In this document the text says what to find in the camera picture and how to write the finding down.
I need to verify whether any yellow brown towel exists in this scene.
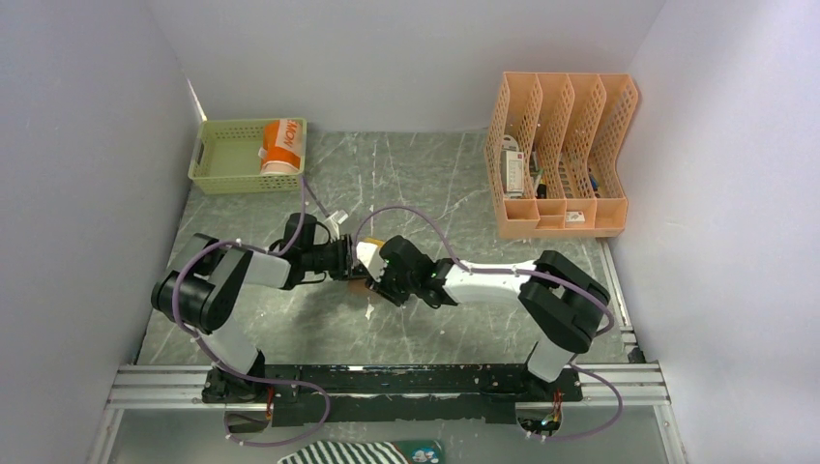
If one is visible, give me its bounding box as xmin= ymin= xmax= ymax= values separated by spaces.
xmin=348 ymin=241 xmax=387 ymax=296

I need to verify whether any orange white patterned towel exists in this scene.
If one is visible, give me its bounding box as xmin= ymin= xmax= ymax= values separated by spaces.
xmin=259 ymin=119 xmax=305 ymax=175

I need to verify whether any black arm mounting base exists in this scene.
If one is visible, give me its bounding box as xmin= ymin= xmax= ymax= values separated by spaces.
xmin=201 ymin=363 xmax=582 ymax=427

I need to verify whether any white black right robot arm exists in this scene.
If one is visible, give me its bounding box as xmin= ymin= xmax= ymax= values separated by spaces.
xmin=356 ymin=236 xmax=613 ymax=400

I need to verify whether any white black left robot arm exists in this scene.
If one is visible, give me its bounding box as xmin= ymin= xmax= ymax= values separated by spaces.
xmin=151 ymin=213 xmax=361 ymax=403

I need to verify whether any green plastic basket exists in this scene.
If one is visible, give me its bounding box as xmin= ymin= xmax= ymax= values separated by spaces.
xmin=188 ymin=118 xmax=304 ymax=194

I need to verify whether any white red paper card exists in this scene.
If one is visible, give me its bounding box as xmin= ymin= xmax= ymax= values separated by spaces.
xmin=500 ymin=134 xmax=524 ymax=198

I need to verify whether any small white box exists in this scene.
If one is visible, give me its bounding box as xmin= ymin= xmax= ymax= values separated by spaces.
xmin=565 ymin=211 xmax=586 ymax=224

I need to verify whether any teal patterned cloth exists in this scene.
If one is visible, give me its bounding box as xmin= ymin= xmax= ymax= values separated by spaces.
xmin=391 ymin=440 xmax=445 ymax=464

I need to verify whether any black white striped towel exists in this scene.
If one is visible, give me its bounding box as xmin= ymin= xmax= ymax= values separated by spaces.
xmin=278 ymin=440 xmax=409 ymax=464

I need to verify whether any orange plastic file organizer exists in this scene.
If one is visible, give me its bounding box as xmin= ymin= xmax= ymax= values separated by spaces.
xmin=483 ymin=72 xmax=639 ymax=239

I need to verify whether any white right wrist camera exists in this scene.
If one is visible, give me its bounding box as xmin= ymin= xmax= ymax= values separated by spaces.
xmin=356 ymin=242 xmax=387 ymax=281

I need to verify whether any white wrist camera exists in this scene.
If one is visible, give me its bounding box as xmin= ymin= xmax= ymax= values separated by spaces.
xmin=356 ymin=242 xmax=387 ymax=281
xmin=323 ymin=210 xmax=349 ymax=239

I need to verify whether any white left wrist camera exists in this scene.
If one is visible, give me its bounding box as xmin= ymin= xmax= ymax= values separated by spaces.
xmin=323 ymin=210 xmax=349 ymax=239

